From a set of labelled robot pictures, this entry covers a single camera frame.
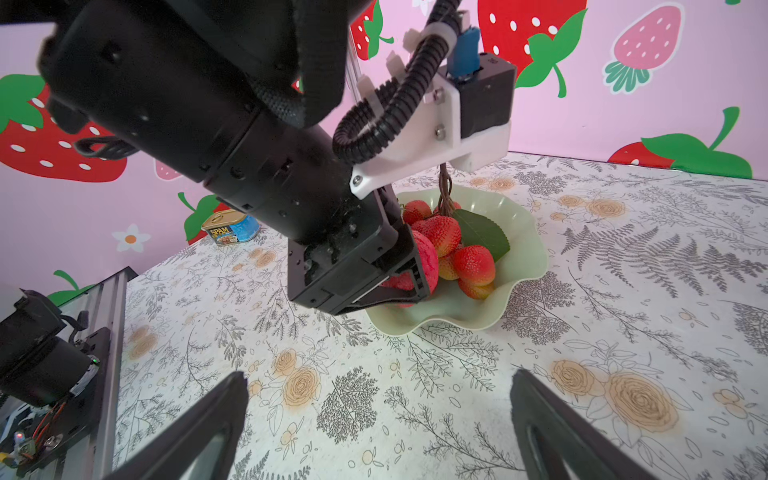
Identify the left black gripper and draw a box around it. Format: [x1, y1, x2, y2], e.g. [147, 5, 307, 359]
[203, 114, 432, 315]

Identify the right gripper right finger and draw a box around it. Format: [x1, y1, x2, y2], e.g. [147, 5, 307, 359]
[510, 369, 652, 479]

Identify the light green fruit bowl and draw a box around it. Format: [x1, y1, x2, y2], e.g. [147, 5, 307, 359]
[368, 186, 548, 337]

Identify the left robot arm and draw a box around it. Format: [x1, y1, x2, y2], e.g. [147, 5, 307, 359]
[1, 1, 458, 315]

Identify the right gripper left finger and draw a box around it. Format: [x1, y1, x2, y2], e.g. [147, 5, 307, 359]
[108, 371, 248, 480]

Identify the spam tin can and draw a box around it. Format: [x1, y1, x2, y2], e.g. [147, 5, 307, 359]
[202, 209, 260, 245]

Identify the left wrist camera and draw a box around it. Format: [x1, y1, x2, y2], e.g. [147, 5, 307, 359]
[350, 27, 517, 199]

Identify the pink fake peach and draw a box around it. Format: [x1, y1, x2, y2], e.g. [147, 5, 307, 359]
[380, 230, 441, 308]

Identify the red lychee bunch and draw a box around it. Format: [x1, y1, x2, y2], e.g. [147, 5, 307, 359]
[401, 165, 511, 300]

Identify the aluminium rail frame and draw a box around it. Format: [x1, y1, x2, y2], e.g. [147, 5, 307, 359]
[0, 266, 138, 480]

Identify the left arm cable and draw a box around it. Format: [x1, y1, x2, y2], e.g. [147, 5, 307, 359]
[332, 0, 463, 166]

